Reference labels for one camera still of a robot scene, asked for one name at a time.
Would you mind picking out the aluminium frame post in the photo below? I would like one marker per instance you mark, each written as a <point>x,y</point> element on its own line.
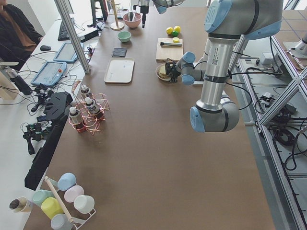
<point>64,13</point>

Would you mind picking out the blue teach pendant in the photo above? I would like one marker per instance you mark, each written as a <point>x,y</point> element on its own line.
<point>66,53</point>
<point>50,73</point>

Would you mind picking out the pink bowl with ice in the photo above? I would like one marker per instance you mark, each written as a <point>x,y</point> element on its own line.
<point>133,24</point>

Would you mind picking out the green lime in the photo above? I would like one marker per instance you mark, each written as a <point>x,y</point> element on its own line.
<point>175,33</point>

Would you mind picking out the blue teach pendant lower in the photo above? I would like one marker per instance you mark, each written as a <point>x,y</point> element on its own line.
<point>50,73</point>

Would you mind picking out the black keyboard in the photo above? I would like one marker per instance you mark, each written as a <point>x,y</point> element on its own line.
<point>63,32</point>

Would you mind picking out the white cup rack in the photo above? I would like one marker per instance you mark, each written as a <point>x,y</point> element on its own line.
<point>65,203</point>

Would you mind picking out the copper wire bottle rack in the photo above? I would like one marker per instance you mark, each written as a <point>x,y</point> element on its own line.
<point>90,122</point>

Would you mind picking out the black computer mouse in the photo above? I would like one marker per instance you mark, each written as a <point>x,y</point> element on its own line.
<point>45,48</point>

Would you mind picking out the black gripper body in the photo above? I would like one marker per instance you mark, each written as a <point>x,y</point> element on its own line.
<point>144,8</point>
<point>173,69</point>

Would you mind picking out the half lemon slice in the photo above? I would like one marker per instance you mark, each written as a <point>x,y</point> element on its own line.
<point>176,40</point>

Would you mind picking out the yellow lemon near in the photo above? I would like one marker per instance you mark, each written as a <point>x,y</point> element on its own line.
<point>177,28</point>

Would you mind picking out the steel muddler black tip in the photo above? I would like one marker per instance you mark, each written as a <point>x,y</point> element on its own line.
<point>163,44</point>

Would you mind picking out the yellow lemon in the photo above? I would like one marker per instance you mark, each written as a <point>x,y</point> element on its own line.
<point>177,28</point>
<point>169,30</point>

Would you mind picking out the tea bottle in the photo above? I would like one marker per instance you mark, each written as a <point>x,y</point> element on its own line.
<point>86,92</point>
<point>94,109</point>
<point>76,119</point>

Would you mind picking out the black thermos bottle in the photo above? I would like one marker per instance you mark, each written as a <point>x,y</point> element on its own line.
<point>19,82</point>

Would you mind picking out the metal ice scoop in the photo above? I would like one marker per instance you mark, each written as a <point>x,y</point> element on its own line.
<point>131,16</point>

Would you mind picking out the yellow lemon far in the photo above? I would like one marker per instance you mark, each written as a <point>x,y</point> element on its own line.
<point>169,30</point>

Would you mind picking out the green ceramic bowl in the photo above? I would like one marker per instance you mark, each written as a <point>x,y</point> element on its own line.
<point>124,36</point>

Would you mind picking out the blue teach pendant upper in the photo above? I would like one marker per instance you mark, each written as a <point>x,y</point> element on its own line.
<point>66,53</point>

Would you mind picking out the wooden cup tree stand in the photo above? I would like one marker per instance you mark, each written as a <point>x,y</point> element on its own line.
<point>116,25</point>

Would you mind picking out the grey folded cloth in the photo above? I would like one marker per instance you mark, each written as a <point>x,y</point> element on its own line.
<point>119,52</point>

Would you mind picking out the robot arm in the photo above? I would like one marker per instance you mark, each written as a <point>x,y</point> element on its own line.
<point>225,22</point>
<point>161,6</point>

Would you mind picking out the white round plate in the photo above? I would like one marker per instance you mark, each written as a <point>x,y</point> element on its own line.
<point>167,78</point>

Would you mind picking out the cream rabbit tray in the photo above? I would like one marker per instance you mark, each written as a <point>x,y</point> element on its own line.
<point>119,70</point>

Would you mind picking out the seated person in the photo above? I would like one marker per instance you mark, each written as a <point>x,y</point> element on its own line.
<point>18,37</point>

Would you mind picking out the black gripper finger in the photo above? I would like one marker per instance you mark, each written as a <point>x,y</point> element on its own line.
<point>173,80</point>
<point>143,20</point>

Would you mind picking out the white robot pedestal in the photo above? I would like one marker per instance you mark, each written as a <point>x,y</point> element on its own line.
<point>202,65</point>

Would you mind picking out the tea bottle front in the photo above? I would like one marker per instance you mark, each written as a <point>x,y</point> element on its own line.
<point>94,109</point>

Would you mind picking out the wooden cutting board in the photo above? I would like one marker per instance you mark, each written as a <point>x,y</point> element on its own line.
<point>173,52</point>

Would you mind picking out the tea bottle back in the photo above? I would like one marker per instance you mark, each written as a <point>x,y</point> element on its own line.
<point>86,92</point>

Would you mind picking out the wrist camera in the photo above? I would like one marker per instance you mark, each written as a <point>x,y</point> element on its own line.
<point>167,64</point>
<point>137,7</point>

